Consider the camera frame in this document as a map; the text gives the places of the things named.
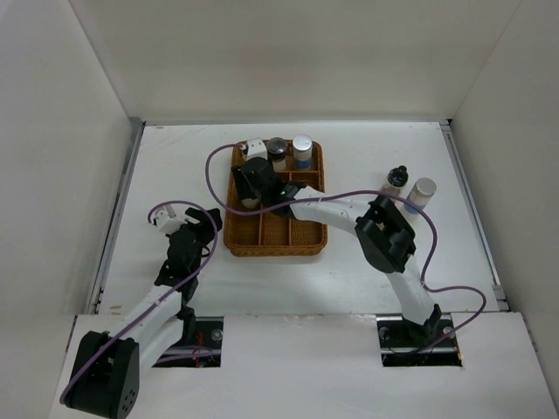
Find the black cap pepper jar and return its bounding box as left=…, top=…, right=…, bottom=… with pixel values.
left=240, top=197, right=259, bottom=210

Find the black cap salt grinder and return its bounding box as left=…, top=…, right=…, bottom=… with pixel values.
left=266, top=137, right=287, bottom=171

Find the silver cap blue label bottle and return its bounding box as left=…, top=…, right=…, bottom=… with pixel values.
left=292, top=134, right=314, bottom=169

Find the small black cap bottle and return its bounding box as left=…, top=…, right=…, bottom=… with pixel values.
left=381, top=165, right=409, bottom=196

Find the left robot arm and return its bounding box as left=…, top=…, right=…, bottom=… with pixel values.
left=59, top=203, right=223, bottom=418

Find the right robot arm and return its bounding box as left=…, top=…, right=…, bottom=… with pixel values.
left=231, top=157, right=441, bottom=346

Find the brown wicker divided tray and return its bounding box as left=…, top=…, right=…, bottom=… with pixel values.
left=224, top=141, right=328, bottom=257

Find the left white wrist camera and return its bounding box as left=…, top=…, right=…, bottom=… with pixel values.
left=152, top=205, right=185, bottom=235

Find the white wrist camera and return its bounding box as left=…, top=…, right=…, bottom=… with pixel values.
left=152, top=205, right=185, bottom=235
left=240, top=138, right=267, bottom=161

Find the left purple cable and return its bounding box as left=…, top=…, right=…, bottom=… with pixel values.
left=59, top=200, right=222, bottom=405

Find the purple cable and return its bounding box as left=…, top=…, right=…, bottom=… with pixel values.
left=204, top=141, right=489, bottom=350
left=59, top=200, right=222, bottom=405

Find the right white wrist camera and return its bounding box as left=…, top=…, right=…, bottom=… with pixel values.
left=240, top=138, right=267, bottom=161

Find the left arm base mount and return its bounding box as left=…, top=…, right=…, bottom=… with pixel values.
left=154, top=317, right=224, bottom=368

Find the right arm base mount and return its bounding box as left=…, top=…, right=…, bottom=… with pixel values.
left=376, top=315, right=462, bottom=367

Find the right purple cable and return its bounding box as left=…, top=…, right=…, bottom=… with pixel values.
left=204, top=141, right=489, bottom=350

